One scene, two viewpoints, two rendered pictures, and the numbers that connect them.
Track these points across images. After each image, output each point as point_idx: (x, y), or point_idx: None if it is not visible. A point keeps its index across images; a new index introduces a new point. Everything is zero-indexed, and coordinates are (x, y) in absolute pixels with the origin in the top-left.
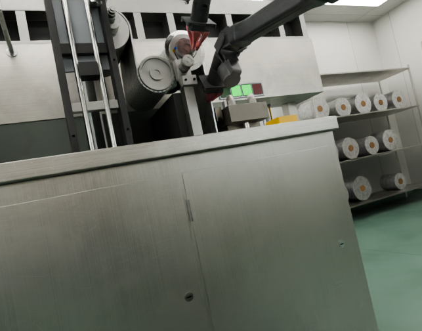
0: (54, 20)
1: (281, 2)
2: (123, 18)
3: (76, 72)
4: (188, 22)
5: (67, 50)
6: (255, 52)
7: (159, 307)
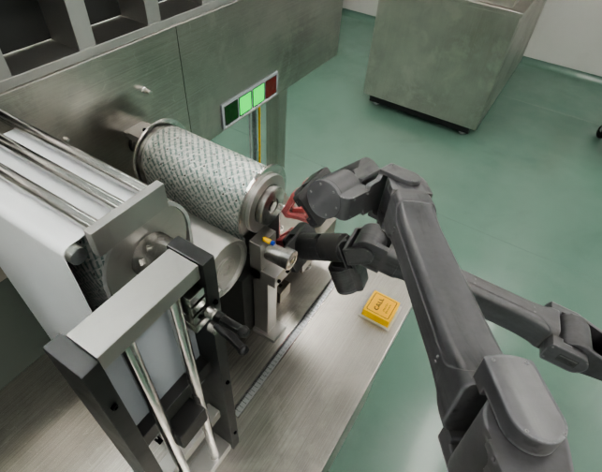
0: (139, 432)
1: (498, 313)
2: (176, 211)
3: (173, 448)
4: (318, 225)
5: (154, 435)
6: (278, 13)
7: None
